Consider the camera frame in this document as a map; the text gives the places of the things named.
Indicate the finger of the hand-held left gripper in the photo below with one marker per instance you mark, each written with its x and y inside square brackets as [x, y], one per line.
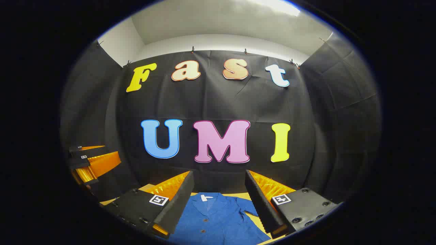
[92, 152]
[102, 163]

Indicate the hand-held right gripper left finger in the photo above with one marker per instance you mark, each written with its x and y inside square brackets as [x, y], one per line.
[177, 204]

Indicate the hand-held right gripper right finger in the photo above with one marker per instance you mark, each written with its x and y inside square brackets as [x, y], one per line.
[260, 204]

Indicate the blue button shirt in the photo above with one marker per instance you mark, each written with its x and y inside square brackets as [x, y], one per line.
[218, 221]

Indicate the black backdrop cloth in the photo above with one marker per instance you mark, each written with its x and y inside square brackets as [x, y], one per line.
[218, 102]

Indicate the row of small backdrop clips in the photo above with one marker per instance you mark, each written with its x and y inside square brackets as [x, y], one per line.
[192, 50]

